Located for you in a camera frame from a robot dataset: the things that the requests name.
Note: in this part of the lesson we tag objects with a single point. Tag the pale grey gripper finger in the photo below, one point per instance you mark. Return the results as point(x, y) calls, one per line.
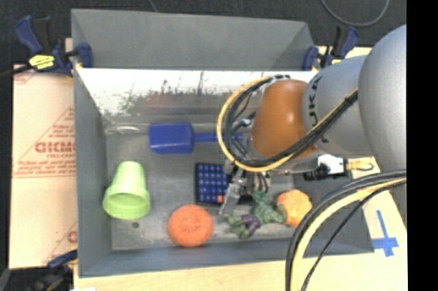
point(230, 200)

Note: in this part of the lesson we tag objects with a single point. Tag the blue calculator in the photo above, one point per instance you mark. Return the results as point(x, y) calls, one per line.
point(209, 181)

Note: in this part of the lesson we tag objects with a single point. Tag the purple toy eggplant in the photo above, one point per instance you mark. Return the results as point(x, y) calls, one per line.
point(247, 224)

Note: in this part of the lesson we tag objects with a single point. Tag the orange ball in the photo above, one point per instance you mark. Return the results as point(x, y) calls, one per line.
point(190, 225)

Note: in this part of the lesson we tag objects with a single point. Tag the orange toy vegetable, green leaves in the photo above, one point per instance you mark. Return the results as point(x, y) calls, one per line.
point(295, 207)

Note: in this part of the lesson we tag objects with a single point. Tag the blue plastic scoop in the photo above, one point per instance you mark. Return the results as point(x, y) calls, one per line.
point(170, 138)

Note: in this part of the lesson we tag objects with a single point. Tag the light green plastic cup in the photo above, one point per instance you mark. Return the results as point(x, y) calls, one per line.
point(127, 190)

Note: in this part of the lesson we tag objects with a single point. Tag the clear glass object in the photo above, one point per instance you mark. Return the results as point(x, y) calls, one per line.
point(124, 129)

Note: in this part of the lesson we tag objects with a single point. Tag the grey metal bin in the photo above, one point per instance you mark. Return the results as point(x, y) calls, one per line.
point(164, 46)

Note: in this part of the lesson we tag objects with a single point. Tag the brown cardboard board, red print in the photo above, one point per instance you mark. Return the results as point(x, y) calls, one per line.
point(41, 187)

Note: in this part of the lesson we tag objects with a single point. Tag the black cylinder on white bracket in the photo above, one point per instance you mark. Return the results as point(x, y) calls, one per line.
point(329, 164)

